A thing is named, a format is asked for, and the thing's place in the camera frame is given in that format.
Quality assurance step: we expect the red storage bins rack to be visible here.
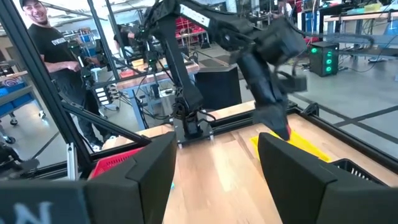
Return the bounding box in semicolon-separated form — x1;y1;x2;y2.
175;17;210;47

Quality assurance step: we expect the black plastic basket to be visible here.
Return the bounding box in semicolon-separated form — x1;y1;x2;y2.
330;157;388;187

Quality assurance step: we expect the wooden workbench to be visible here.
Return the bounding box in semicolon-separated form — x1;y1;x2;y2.
116;57;200;130

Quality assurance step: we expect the black cabinet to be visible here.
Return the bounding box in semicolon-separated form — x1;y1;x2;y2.
195;64;243;110

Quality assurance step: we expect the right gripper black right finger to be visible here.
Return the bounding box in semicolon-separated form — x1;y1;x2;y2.
257;131;398;224

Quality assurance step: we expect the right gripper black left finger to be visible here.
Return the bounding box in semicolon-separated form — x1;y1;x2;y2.
84;131;178;224

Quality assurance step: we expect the person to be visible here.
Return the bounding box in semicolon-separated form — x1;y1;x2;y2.
19;0;114;152
113;24;137;58

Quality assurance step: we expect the yellow plastic basket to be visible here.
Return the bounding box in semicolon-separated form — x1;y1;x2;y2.
250;129;332;163

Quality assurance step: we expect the red plastic basket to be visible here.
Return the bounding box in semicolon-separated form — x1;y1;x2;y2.
89;146;146;180

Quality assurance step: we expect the shelf cart with blue bins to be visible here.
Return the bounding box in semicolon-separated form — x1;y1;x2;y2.
0;71;47;144

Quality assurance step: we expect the wooden table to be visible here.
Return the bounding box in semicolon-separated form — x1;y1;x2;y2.
323;8;398;35

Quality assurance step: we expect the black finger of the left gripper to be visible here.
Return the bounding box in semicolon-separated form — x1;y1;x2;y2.
252;105;292;142

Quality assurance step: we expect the black computer with green lights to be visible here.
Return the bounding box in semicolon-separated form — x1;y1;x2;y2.
309;41;340;78

